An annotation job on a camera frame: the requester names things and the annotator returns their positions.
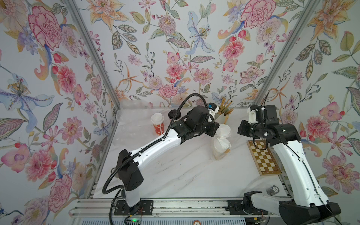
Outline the green straw holder cup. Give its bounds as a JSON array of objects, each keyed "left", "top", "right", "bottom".
[{"left": 214, "top": 112, "right": 229, "bottom": 124}]

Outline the left black corrugated cable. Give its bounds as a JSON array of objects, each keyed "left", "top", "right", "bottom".
[{"left": 102, "top": 92, "right": 209, "bottom": 225}]

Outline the red cup white lid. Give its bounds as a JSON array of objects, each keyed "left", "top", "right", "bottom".
[{"left": 151, "top": 112, "right": 165, "bottom": 136}]

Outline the right thin black cable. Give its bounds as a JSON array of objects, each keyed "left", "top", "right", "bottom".
[{"left": 253, "top": 91, "right": 344, "bottom": 225}]

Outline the wooden chessboard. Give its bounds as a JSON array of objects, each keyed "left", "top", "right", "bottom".
[{"left": 247, "top": 140, "right": 281, "bottom": 176}]

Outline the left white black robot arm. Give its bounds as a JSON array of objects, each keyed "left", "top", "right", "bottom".
[{"left": 116, "top": 103, "right": 219, "bottom": 208}]

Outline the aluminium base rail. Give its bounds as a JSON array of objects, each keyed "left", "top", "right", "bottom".
[{"left": 69, "top": 198, "right": 278, "bottom": 218}]

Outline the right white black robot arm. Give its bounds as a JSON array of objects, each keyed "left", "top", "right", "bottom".
[{"left": 238, "top": 105, "right": 341, "bottom": 225}]

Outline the red cup black lid left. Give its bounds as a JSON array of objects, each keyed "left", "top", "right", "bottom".
[{"left": 168, "top": 109, "right": 182, "bottom": 121}]

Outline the cream cup white lid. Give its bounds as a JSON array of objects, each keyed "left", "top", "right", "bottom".
[
  {"left": 216, "top": 124, "right": 232, "bottom": 138},
  {"left": 213, "top": 138, "right": 231, "bottom": 160}
]

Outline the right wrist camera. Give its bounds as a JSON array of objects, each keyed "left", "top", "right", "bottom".
[{"left": 247, "top": 106, "right": 258, "bottom": 124}]

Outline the stack of clear bags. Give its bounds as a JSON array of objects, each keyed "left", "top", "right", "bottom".
[{"left": 112, "top": 100, "right": 155, "bottom": 151}]

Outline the clear plastic carrier bag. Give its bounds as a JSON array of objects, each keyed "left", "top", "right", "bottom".
[{"left": 211, "top": 124, "right": 232, "bottom": 160}]

